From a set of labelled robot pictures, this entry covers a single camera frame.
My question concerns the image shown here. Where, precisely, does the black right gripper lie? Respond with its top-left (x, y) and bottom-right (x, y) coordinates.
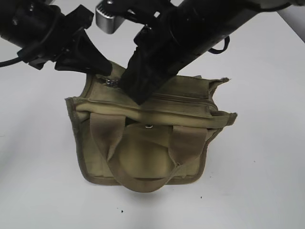
top-left (120, 4), bottom-right (198, 105)

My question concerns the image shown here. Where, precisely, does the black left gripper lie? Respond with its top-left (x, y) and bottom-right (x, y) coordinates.
top-left (23, 5), bottom-right (112, 74)

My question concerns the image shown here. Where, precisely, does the metal zipper pull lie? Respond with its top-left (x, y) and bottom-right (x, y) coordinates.
top-left (104, 78), bottom-right (120, 88)

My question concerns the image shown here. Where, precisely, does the khaki canvas zipper bag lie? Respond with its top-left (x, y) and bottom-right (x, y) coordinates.
top-left (66, 63), bottom-right (237, 193)

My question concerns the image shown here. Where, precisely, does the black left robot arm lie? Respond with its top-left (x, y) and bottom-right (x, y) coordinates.
top-left (0, 0), bottom-right (174, 104)

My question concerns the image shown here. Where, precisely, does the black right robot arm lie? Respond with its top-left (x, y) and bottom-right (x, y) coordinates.
top-left (119, 0), bottom-right (305, 102)

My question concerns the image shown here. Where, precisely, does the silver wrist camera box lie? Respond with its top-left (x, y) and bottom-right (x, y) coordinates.
top-left (95, 0), bottom-right (127, 34)

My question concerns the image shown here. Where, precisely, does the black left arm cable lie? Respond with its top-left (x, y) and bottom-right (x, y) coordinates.
top-left (0, 9), bottom-right (63, 68)

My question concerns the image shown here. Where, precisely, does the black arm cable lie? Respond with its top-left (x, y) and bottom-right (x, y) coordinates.
top-left (0, 9), bottom-right (63, 68)
top-left (208, 35), bottom-right (231, 54)

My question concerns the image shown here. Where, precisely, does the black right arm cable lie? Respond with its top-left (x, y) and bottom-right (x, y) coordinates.
top-left (208, 35), bottom-right (231, 54)

